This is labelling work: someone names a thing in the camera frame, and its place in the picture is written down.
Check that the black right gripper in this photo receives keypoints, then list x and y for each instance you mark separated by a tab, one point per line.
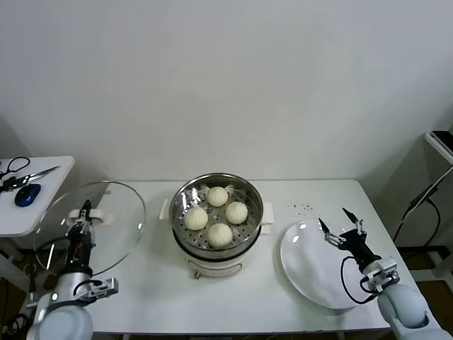
359	244

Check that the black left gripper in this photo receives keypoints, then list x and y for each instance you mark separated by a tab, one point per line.
80	248

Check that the round glass pot lid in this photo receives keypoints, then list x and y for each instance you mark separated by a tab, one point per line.
117	219

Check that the white steamed baozi bun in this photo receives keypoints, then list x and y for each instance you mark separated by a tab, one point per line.
217	195
219	234
236	212
195	217

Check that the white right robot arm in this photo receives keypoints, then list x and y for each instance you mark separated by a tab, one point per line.
403	308

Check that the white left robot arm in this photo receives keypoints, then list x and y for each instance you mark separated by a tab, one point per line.
63	318

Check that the perforated steel steamer basket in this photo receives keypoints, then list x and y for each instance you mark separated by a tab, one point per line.
180	202

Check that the steel steamer pot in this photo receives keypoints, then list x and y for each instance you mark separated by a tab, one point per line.
212	265

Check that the white round plate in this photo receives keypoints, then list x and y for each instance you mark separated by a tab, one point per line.
308	262

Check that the blue computer mouse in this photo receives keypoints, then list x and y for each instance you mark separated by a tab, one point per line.
26	195

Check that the white side table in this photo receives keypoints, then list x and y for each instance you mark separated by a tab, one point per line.
21	219

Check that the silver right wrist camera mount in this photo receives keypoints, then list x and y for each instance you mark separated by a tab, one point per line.
384	269

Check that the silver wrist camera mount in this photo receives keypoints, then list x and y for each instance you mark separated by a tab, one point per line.
384	269
102	287

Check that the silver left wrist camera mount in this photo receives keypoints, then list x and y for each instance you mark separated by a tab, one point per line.
102	287

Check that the white shelf frame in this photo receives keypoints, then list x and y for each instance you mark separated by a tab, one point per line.
437	143

